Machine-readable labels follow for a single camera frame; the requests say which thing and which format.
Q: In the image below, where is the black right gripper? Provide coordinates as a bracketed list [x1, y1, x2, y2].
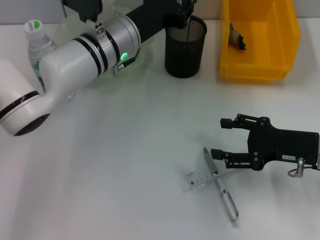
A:
[211, 113, 320, 172]

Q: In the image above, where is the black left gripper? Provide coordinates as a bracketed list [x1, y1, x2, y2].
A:
[124, 0, 196, 44]

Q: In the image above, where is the clear plastic ruler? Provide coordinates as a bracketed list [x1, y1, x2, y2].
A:
[184, 167, 228, 193]

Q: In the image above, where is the green plastic wrapper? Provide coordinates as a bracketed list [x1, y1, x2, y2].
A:
[228, 22, 248, 51]

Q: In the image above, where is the clear bottle with green label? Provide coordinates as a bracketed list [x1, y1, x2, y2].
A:
[23, 19, 76, 102]

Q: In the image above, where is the black mesh pen holder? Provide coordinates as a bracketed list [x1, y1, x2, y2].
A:
[164, 14, 208, 79]

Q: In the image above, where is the silver white pen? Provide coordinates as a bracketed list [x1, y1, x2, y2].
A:
[202, 146, 240, 228]

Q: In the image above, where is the translucent green fruit plate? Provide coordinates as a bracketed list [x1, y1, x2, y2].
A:
[55, 4, 156, 83]

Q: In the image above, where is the yellow plastic bin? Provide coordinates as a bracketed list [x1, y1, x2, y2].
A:
[219, 0, 301, 81]

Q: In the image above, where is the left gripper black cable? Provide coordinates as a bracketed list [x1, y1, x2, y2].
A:
[111, 48, 141, 77]

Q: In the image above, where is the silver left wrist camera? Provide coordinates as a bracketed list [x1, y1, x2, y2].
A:
[62, 0, 111, 47]

